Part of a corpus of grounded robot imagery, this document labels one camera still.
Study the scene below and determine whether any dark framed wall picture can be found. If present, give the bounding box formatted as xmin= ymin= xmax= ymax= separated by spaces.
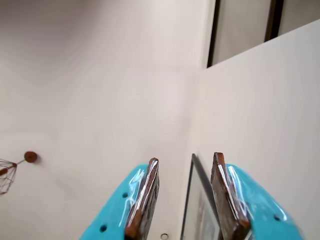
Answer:
xmin=180 ymin=152 xmax=223 ymax=240

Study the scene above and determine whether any wire cage pendant lamp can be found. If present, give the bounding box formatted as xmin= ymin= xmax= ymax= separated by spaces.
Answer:
xmin=0 ymin=150 xmax=38 ymax=196

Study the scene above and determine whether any dark brown door frame post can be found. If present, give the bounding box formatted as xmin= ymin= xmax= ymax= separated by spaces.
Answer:
xmin=206 ymin=0 xmax=222 ymax=69
xmin=264 ymin=0 xmax=285 ymax=43

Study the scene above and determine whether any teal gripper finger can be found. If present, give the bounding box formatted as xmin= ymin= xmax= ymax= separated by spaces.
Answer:
xmin=210 ymin=151 xmax=305 ymax=240
xmin=78 ymin=157 xmax=161 ymax=240

